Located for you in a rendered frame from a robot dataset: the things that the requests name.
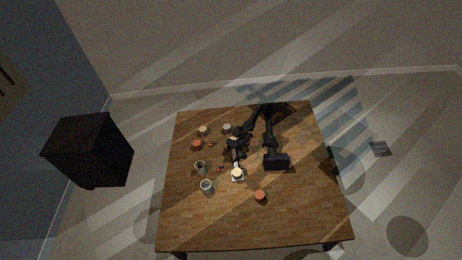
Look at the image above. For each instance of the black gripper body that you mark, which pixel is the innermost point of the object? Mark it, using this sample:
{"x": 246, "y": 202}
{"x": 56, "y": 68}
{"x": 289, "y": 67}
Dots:
{"x": 240, "y": 154}

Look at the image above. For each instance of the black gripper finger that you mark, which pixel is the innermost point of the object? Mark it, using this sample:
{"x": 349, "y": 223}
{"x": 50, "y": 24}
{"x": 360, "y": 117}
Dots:
{"x": 236, "y": 159}
{"x": 228, "y": 148}

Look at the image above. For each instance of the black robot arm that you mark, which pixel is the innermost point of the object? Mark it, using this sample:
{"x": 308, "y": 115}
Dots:
{"x": 249, "y": 125}

